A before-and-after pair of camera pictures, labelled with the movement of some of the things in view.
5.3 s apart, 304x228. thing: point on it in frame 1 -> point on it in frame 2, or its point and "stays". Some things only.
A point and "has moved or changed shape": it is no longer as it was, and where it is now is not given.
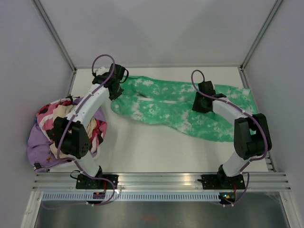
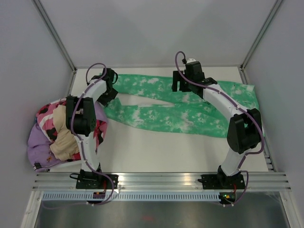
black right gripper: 195,106 -> 176,77
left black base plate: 82,182 stays
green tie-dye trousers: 172,102 has moved or changed shape
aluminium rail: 159,182 stays
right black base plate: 221,182 stays
